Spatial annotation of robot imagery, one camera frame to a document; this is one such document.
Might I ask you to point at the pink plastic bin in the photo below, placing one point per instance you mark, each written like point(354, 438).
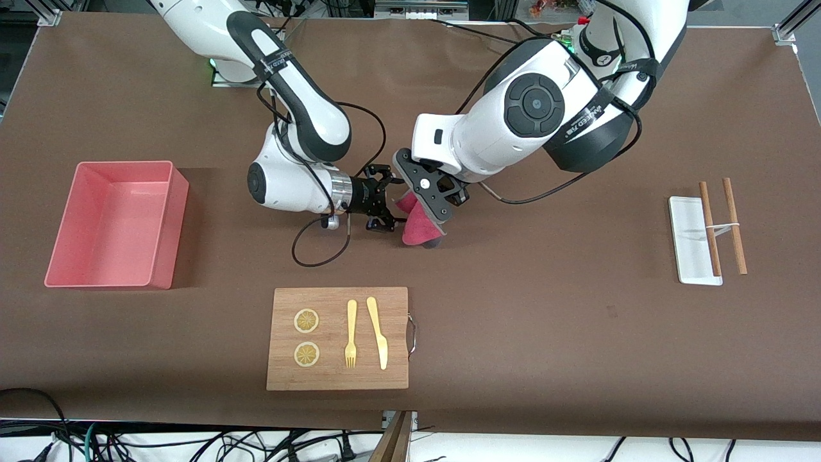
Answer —
point(109, 224)

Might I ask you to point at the lemon slice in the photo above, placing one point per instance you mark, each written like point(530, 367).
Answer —
point(306, 321)
point(306, 354)

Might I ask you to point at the yellow plastic fork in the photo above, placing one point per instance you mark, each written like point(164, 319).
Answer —
point(351, 321)

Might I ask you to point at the white rectangular tray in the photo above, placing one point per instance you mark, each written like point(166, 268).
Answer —
point(689, 256)

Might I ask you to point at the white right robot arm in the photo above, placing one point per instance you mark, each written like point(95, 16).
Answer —
point(282, 186)

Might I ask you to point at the wooden cutting board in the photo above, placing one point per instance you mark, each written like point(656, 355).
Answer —
point(333, 378)

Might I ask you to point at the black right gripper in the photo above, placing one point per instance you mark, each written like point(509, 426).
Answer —
point(363, 196)

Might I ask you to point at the yellow plastic knife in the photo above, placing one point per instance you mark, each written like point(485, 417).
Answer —
point(382, 350)

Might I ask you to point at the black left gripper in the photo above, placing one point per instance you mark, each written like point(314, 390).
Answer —
point(457, 197)

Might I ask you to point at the pink and grey cloth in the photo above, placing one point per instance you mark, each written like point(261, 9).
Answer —
point(417, 231)

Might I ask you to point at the grey metal box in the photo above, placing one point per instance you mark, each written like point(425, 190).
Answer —
point(417, 9)

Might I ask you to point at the black power plug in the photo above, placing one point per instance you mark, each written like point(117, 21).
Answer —
point(346, 452)

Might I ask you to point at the wooden plank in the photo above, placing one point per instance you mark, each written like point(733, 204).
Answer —
point(394, 446)

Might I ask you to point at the white rubber band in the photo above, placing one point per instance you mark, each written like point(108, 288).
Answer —
point(725, 226)

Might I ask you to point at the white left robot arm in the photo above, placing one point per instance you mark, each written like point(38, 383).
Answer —
point(532, 102)

